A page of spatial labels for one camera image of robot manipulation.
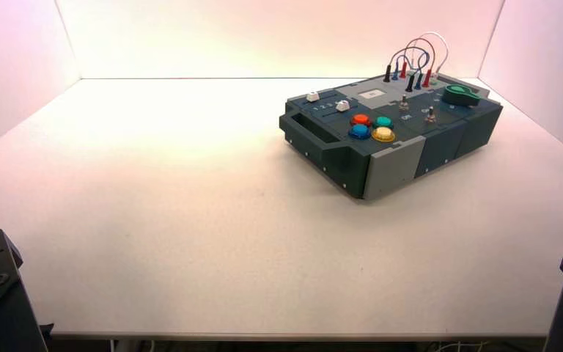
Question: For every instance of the white slider knob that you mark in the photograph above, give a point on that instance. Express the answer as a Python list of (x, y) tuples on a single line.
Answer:
[(342, 105), (312, 96)]

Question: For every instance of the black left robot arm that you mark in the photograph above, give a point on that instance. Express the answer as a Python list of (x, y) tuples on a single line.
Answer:
[(0, 311)]

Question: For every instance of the blue round push button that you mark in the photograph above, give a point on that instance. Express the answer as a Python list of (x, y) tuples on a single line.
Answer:
[(359, 131)]

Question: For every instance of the red round push button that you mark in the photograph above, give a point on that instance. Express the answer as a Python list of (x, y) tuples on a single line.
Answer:
[(360, 119)]

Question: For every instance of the yellow round push button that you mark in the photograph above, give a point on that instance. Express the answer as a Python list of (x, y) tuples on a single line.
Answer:
[(383, 134)]

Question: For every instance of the dark teal grey control box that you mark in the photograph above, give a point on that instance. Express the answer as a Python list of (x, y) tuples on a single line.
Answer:
[(393, 165)]

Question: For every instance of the green round push button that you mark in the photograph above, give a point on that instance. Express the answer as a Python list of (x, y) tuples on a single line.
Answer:
[(383, 122)]

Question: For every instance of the white number label sticker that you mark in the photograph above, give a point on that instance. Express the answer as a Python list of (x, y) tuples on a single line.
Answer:
[(376, 94)]

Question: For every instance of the green rotary knob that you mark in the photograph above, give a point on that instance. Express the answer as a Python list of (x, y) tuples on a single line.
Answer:
[(461, 95)]

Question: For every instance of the small metal toggle switch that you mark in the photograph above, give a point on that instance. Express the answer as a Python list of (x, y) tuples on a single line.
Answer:
[(403, 102), (430, 115)]

